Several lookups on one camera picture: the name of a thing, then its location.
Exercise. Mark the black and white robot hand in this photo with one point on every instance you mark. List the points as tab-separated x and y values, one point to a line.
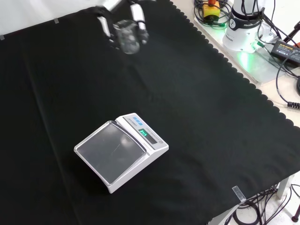
138	14

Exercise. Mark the clear glass beaker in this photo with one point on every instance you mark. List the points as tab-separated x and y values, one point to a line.
127	37

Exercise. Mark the white electronic balance steel pan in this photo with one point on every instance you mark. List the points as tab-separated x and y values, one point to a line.
140	131

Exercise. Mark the yellow emergency stop button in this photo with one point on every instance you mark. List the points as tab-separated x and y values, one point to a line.
211	9

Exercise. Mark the grey tape piece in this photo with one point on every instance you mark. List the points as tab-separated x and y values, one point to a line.
2	37
56	20

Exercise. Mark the black bench cloth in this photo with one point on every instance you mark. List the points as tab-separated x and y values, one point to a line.
199	105

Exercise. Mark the black power adapter brick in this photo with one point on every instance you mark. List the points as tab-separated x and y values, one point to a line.
286	50

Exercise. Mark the clear tape strip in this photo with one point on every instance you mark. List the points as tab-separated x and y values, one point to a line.
239	193

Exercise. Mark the white table leg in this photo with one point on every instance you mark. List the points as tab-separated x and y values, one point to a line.
284	187

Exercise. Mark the black tripod foot red tip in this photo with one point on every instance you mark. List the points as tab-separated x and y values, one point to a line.
295	211

